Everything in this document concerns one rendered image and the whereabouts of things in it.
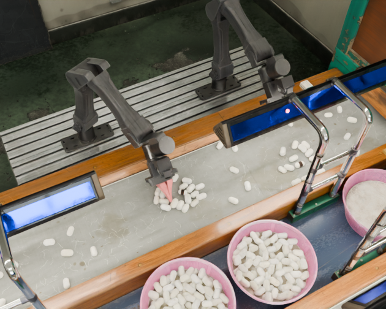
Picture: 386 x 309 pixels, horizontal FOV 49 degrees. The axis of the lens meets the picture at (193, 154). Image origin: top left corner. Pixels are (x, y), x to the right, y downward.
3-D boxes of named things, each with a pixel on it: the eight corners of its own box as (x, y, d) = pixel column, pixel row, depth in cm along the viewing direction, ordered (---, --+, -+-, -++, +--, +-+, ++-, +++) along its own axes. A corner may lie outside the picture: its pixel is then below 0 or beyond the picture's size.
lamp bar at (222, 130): (212, 130, 121) (213, 113, 115) (378, 66, 139) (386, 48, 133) (226, 150, 117) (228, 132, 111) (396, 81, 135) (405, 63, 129)
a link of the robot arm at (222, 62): (233, 76, 176) (232, 0, 154) (220, 82, 174) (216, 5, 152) (225, 70, 180) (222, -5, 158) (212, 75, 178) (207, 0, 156)
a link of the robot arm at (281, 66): (296, 70, 140) (283, 35, 139) (276, 79, 137) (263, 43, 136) (278, 76, 151) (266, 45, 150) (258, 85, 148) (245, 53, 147)
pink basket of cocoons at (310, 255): (208, 274, 132) (209, 262, 125) (258, 219, 145) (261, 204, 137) (278, 334, 122) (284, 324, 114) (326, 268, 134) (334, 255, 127)
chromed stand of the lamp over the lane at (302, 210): (260, 183, 154) (282, 92, 119) (305, 162, 160) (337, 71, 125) (291, 224, 144) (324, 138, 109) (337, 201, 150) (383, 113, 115)
